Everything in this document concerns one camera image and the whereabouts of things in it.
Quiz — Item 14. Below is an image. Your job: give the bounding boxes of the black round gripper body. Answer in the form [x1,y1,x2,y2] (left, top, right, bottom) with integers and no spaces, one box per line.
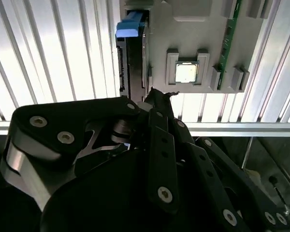
[40,114,223,232]

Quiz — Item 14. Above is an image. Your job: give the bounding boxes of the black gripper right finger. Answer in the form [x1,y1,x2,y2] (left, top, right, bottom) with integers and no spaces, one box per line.
[167,90,290,232]

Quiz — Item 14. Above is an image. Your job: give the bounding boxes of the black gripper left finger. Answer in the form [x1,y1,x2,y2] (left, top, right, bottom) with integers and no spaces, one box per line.
[0,87,181,215]

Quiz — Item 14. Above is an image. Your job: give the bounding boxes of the hard disk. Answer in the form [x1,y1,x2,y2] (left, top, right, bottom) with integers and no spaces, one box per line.
[115,9,152,102]

